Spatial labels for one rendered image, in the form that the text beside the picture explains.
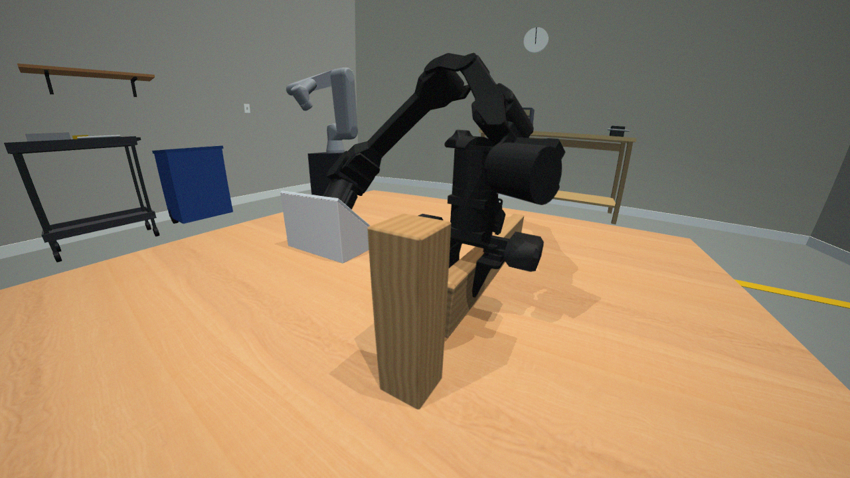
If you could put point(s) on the wooden rail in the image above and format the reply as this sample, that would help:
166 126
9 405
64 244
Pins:
461 275

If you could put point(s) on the wooden post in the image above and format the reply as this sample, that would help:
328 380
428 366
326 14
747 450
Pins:
409 263

